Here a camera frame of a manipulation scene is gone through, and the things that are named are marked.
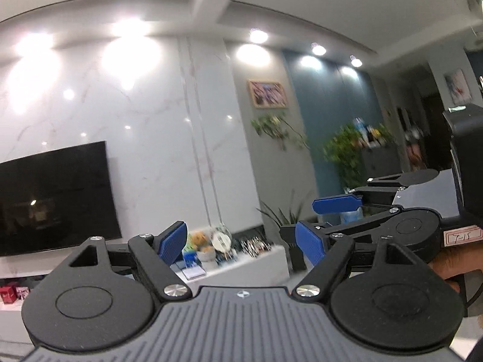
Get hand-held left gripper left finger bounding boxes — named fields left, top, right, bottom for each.
left=70, top=221, right=190, bottom=302

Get wall painting with red flowers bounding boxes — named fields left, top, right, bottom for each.
left=443, top=68, right=471, bottom=106

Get black and white checkered toy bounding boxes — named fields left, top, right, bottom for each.
left=234, top=236, right=273, bottom=259

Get person's right hand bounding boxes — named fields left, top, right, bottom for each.
left=431, top=244, right=471, bottom=282

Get grey notebook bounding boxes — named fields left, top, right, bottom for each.
left=181, top=266, right=208, bottom=281

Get brown teddy bear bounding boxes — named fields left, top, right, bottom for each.
left=189, top=233, right=212, bottom=253

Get hanging vine plant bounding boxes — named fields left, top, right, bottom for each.
left=251, top=112, right=310, bottom=151

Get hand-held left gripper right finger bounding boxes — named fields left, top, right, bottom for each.
left=291, top=222, right=419, bottom=302

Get potted long-leaf plant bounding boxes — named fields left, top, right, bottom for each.
left=257, top=190, right=316, bottom=231

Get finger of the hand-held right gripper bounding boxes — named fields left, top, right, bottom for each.
left=279, top=208, right=401, bottom=272
left=312, top=186, right=397, bottom=214

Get round paper fan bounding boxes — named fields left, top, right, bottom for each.
left=210, top=226, right=232, bottom=253

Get grey drawer cabinet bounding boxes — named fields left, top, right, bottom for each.
left=360, top=145, right=403, bottom=176

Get bottles on cabinet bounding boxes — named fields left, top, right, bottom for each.
left=353, top=118, right=382, bottom=148

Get white marble television cabinet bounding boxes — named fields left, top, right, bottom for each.
left=0, top=244, right=291, bottom=344

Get black wall television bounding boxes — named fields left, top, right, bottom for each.
left=0, top=141, right=122, bottom=257

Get cluttered storage shelf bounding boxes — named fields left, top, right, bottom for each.
left=400, top=107, right=427, bottom=170

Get bushy pothos plant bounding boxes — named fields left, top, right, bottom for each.
left=322, top=122, right=397, bottom=193

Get wooden framed wall picture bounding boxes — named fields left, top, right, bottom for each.
left=247, top=80, right=288, bottom=110

